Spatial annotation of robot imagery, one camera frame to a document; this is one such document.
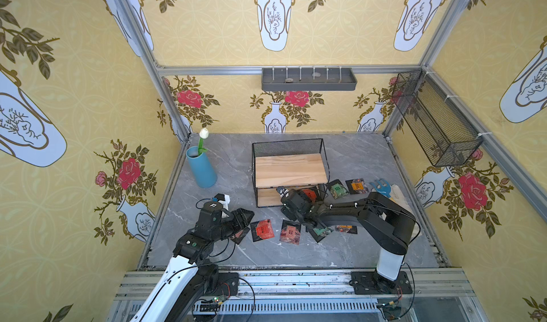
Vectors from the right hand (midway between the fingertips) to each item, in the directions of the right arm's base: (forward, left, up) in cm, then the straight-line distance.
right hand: (288, 202), depth 93 cm
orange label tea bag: (+10, -32, -1) cm, 34 cm away
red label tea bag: (-12, +10, 0) cm, 16 cm away
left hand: (-12, +15, +11) cm, 22 cm away
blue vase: (+7, +36, +15) cm, 40 cm away
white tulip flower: (+13, +33, +29) cm, 45 cm away
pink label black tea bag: (-13, -1, 0) cm, 13 cm away
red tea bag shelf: (+4, -10, +1) cm, 11 cm away
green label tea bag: (+8, -22, 0) cm, 24 cm away
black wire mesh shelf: (+10, -2, +15) cm, 18 cm away
